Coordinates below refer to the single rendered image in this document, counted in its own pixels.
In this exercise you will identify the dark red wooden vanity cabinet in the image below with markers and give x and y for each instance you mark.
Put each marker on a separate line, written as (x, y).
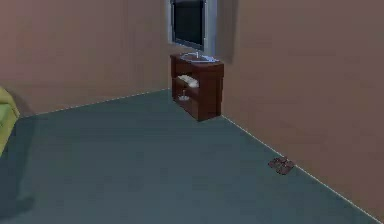
(208, 90)

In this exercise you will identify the white folded towel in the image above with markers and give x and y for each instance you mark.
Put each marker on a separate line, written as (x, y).
(188, 80)

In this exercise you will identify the grey sink basin with tap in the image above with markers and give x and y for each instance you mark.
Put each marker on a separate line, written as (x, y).
(197, 58)

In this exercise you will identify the brown slipper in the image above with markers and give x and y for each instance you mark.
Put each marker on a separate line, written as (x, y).
(285, 168)
(277, 162)

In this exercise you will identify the yellow green bed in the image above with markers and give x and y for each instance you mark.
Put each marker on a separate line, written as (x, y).
(6, 116)

